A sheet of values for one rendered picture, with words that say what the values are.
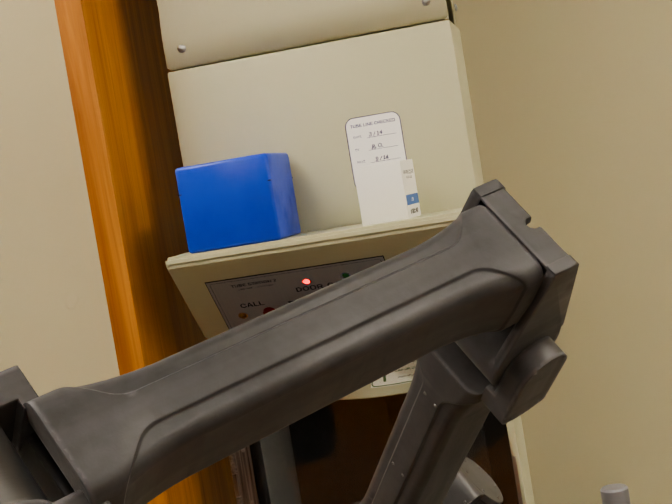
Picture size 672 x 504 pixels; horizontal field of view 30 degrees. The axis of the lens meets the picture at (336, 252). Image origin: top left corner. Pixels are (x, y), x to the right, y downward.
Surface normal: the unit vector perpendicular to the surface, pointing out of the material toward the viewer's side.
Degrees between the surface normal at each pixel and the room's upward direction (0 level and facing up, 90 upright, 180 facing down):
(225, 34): 90
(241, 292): 135
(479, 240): 51
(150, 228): 90
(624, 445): 90
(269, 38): 90
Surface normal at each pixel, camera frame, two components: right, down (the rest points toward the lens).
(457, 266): 0.26, -0.64
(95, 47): 0.97, -0.15
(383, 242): -0.02, 0.76
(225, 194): -0.19, 0.08
